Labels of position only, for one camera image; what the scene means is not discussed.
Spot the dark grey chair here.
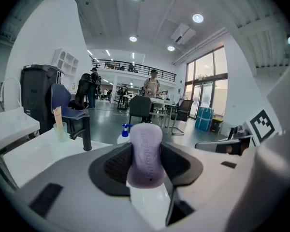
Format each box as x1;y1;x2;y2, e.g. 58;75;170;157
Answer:
129;95;152;124

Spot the pale green cup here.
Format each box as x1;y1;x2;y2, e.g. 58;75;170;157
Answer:
53;121;71;143

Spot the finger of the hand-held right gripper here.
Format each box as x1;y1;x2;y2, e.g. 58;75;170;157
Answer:
228;126;252;140
195;135;254;156

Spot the white table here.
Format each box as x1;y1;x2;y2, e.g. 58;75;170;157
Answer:
149;97;178;135

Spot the black office chair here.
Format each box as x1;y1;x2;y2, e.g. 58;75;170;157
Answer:
69;73;92;111

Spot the purple soap bar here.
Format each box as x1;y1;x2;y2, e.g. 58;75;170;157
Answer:
127;124;166;189

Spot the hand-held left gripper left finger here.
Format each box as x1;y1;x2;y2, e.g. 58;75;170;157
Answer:
13;143;160;232

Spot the white ceiling air conditioner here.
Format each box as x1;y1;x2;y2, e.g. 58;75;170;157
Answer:
170;23;196;45

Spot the black cantilever chair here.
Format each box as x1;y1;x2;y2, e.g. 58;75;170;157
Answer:
170;100;195;135

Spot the black bin yellow lid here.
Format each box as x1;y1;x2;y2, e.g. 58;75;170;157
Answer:
209;117;224;133

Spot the black basin faucet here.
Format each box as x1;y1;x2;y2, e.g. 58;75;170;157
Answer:
69;115;92;151

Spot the narrow white washbasin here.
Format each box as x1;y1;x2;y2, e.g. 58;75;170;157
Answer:
0;106;41;154

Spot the blue wrapped bundle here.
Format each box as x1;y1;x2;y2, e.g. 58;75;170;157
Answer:
195;106;215;131

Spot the clear spray bottle blue top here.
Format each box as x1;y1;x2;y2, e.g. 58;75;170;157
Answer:
117;123;133;145

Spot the black balcony railing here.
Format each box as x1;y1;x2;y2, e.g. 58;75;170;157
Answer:
91;58;177;82

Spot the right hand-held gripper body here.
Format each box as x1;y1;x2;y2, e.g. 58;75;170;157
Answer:
243;61;290;147

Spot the blue chair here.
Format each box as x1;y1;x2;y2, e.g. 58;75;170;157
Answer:
50;83;87;120

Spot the glass door wall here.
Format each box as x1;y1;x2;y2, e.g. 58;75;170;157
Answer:
185;46;229;120

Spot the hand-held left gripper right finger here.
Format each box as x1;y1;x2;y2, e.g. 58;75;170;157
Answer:
162;130;290;232

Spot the wide white washbasin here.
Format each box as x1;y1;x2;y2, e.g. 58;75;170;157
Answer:
2;127;114;188

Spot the large black wheeled bin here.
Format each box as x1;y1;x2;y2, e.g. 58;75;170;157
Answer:
20;64;66;135

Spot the white curved faucet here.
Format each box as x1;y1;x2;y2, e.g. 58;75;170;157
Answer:
0;77;22;112

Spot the white shelf unit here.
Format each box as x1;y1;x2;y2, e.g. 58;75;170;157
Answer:
50;47;80;77

